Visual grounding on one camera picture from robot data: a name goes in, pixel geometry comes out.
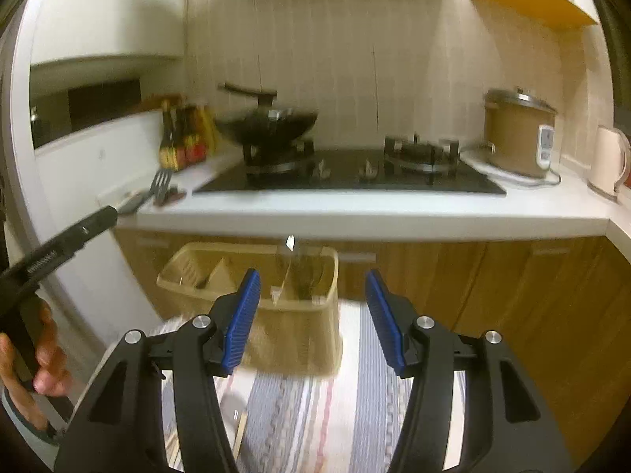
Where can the person's left hand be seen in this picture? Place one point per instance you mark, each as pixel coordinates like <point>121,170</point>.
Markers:
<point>52,354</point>

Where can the striped woven tablecloth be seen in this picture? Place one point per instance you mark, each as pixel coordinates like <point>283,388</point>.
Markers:
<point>305,423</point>

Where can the yellow bottle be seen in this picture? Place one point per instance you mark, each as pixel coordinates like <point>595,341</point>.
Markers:
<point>205,130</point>

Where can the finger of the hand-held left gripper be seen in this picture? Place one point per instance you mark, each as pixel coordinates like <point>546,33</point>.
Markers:
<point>93,224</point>

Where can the black glass gas stove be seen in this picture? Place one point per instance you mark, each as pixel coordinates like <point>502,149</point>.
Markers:
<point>345,180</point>

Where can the wooden base cabinet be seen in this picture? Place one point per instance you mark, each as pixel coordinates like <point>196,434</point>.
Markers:
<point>517,295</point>

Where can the small dark sauce bottle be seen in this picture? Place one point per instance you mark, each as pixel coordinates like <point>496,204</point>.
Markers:
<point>168,145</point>

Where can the white wall cabinet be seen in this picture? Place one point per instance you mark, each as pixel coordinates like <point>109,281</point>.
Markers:
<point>113,15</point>

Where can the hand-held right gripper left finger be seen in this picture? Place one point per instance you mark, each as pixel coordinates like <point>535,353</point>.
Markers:
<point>241,325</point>

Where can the beige plastic utensil basket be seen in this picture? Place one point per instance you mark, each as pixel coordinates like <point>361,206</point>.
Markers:
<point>296,335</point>

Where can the gas burner pan support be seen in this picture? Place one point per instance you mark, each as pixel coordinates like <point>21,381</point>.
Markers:
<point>278,160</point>
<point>421,155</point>

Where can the white electric kettle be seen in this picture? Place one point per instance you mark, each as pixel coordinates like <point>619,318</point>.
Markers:
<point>606,162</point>

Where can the large dark sauce bottle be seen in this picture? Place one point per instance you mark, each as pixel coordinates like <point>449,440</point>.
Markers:
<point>186,135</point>

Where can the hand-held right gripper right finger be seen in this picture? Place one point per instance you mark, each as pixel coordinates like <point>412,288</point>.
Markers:
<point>387,325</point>

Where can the black wok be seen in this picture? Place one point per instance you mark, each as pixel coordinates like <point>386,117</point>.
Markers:
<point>268,128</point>

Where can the brown rice cooker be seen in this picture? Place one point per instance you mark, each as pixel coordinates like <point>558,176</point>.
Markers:
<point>512,138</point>

